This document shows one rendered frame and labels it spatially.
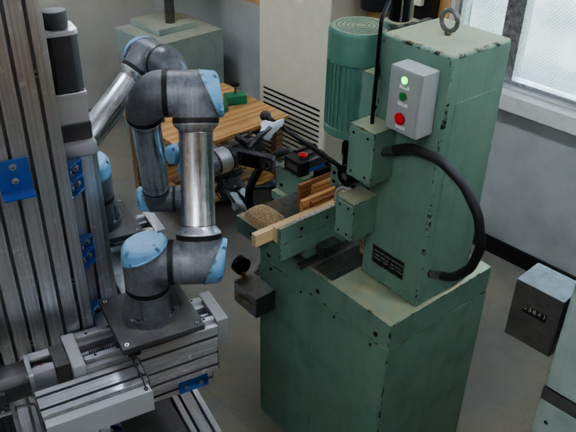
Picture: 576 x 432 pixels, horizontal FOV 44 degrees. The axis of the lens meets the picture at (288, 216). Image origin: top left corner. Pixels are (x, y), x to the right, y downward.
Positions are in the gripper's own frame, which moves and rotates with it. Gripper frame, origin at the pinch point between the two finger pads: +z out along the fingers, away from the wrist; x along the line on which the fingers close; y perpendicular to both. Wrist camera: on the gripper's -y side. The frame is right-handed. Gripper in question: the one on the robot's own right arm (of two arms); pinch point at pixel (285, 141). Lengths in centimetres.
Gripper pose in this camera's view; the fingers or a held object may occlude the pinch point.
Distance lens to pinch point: 217.0
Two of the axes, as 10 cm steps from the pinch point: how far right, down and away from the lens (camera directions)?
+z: 7.7, -3.4, 5.4
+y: -6.4, -4.7, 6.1
